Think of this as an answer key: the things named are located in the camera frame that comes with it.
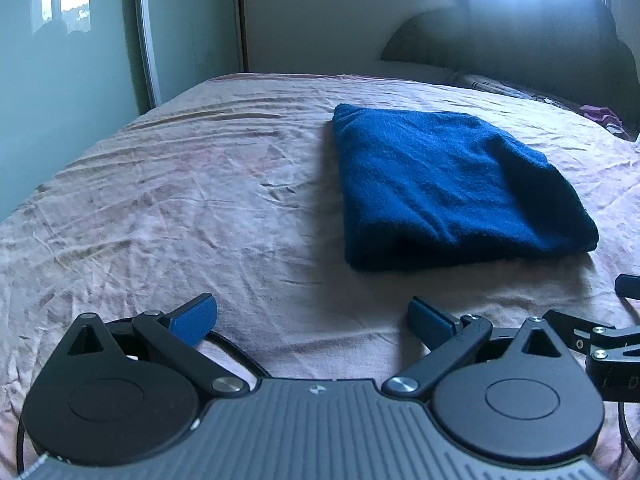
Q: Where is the narrow frosted glass wardrobe door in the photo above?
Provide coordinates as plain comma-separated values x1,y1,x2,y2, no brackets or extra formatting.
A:
142,0,247,107

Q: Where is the bed with pink sheet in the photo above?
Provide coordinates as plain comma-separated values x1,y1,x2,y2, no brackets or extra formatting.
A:
0,72,640,480

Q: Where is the dark scalloped headboard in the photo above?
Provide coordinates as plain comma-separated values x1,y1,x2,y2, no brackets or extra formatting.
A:
380,0,640,143

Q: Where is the blue knit sweater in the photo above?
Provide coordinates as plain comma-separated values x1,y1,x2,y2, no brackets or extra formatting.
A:
332,103,600,272

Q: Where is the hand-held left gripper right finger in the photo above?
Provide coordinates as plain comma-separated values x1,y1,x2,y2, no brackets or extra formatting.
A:
383,296,566,402

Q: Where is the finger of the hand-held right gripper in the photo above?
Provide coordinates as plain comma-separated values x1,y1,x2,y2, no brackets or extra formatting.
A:
615,274,640,302
542,309,640,404

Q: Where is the patterned pillow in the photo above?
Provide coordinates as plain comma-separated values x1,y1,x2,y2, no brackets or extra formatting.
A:
450,72,587,111

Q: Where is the wide frosted glass wardrobe door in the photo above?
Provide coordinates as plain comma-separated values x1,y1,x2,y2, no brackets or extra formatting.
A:
0,0,153,221

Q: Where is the purple cloth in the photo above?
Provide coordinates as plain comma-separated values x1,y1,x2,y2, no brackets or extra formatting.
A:
579,105,629,139

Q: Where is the black cable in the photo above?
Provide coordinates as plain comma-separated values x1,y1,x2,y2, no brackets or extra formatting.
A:
15,317,274,477
619,402,640,457

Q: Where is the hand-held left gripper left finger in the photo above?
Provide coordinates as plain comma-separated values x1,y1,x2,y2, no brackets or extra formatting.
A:
66,293,251,402

